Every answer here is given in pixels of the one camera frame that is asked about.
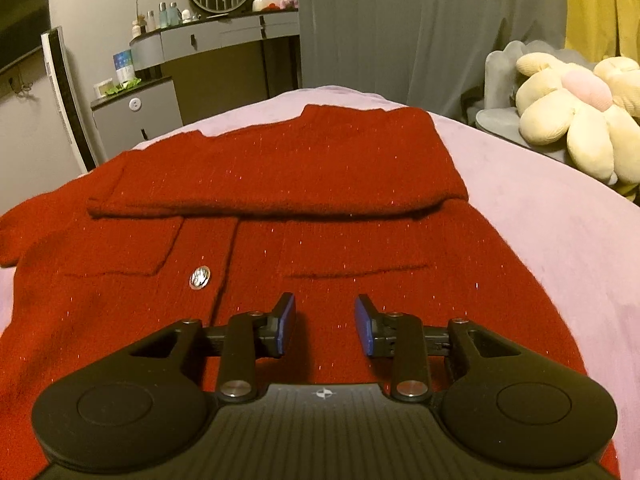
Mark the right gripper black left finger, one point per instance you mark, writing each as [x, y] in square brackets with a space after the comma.
[246, 338]

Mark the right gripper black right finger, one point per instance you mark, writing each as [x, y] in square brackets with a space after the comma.
[407, 341]

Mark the red knit cardigan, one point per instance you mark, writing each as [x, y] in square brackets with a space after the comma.
[498, 411]

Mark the pink plush bed blanket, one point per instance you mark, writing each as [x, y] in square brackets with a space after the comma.
[550, 219]

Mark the grey shell-shaped chair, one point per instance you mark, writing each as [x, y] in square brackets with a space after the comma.
[498, 114]

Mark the grey drawer cabinet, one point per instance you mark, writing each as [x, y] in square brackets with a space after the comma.
[140, 114]

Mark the blue white box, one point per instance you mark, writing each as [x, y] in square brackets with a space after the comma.
[124, 66]

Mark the cream flower plush pillow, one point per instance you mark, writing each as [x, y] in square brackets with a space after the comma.
[595, 111]

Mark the grey vanity dressing table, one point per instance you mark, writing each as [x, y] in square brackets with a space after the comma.
[224, 63]

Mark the grey curtain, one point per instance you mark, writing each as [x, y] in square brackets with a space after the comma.
[425, 53]

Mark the cosmetic bottles group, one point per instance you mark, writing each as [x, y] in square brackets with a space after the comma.
[167, 15]

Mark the yellow curtain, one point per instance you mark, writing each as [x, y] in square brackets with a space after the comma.
[600, 29]

